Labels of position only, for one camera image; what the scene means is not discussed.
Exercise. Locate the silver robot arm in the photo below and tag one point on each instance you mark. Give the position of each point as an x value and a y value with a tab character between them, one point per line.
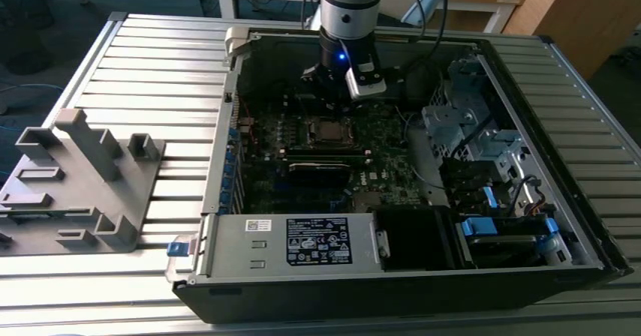
350	9

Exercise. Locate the grey case latch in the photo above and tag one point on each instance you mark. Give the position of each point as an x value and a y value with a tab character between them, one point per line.
235	36

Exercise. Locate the metal disk bay cage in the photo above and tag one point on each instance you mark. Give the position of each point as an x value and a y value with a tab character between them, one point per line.
465	88

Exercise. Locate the green motherboard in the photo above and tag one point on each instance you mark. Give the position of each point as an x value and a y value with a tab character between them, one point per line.
395	163

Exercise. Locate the black graphics card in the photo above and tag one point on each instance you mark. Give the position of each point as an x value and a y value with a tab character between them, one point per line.
321	178

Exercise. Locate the chipset heatsink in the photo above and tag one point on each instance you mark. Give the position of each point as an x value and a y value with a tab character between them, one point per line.
366	201

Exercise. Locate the wooden cabinet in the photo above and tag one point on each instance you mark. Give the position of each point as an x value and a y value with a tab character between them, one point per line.
576	13

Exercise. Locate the blue drive latch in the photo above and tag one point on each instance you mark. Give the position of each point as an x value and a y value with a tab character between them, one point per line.
490	197

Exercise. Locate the black fan shroud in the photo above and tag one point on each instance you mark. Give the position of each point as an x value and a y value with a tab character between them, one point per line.
415	238

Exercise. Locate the hard disk in blue carrier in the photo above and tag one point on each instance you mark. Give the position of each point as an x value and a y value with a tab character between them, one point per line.
478	226

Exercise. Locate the grey power supply unit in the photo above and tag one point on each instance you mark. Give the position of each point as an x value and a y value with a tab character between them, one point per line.
230	246

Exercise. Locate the grey parts rack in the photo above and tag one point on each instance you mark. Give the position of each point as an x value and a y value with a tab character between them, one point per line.
90	171

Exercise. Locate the blue power supply latch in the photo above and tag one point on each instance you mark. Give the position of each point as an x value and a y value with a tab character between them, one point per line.
178	249

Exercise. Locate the black PC case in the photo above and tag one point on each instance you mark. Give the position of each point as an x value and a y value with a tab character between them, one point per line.
350	298

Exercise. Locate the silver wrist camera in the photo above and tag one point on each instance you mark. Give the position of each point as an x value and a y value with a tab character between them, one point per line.
367	86

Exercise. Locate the metal cage bracket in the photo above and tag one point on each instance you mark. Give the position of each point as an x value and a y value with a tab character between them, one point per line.
450	116

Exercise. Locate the silver bracket screw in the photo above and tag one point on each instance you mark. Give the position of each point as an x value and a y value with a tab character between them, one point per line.
468	116

